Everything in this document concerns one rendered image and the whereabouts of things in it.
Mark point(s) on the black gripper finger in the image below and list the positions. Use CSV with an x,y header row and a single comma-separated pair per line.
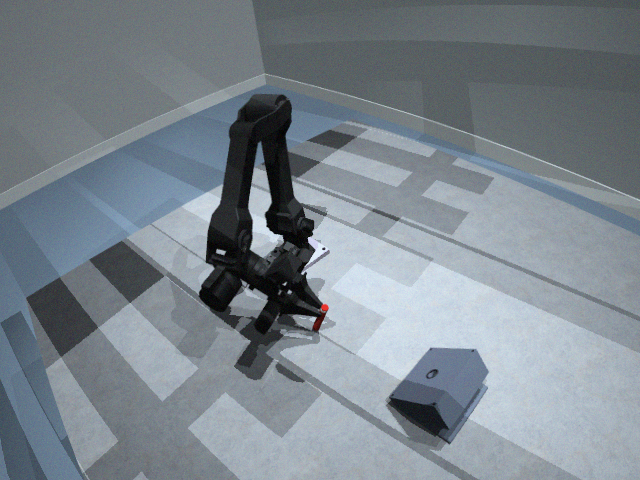
x,y
305,294
296,306

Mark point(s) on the dark blue-grey square panel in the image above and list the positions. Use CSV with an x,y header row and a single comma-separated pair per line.
x,y
442,390

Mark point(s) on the dark red peg with grey band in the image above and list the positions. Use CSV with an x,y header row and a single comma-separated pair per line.
x,y
324,308

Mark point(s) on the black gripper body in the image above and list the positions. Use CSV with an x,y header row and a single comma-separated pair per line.
x,y
276,302

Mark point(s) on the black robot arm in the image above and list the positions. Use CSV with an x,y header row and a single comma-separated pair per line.
x,y
264,118

